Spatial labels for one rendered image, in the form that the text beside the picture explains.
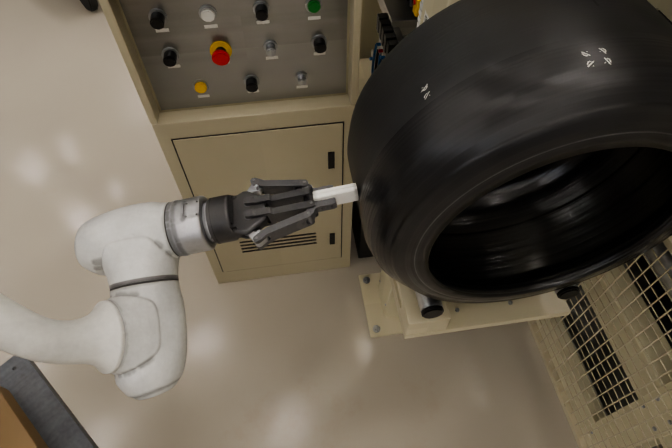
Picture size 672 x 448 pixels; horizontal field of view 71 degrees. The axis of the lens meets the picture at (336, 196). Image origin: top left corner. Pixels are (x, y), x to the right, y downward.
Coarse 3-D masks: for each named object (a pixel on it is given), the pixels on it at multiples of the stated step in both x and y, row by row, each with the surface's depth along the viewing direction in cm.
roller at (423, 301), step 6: (420, 294) 93; (420, 300) 93; (426, 300) 92; (432, 300) 92; (438, 300) 92; (420, 306) 93; (426, 306) 92; (432, 306) 91; (438, 306) 91; (426, 312) 91; (432, 312) 92; (438, 312) 92
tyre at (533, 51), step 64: (512, 0) 62; (576, 0) 60; (640, 0) 64; (384, 64) 71; (448, 64) 61; (512, 64) 56; (576, 64) 53; (640, 64) 53; (384, 128) 67; (448, 128) 57; (512, 128) 54; (576, 128) 54; (640, 128) 55; (384, 192) 65; (448, 192) 60; (512, 192) 105; (576, 192) 98; (640, 192) 87; (384, 256) 74; (448, 256) 98; (512, 256) 99; (576, 256) 93
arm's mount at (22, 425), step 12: (0, 396) 101; (12, 396) 106; (0, 408) 99; (12, 408) 100; (0, 420) 98; (12, 420) 98; (24, 420) 101; (0, 432) 96; (12, 432) 96; (24, 432) 96; (36, 432) 101; (0, 444) 95; (12, 444) 95; (24, 444) 95; (36, 444) 96
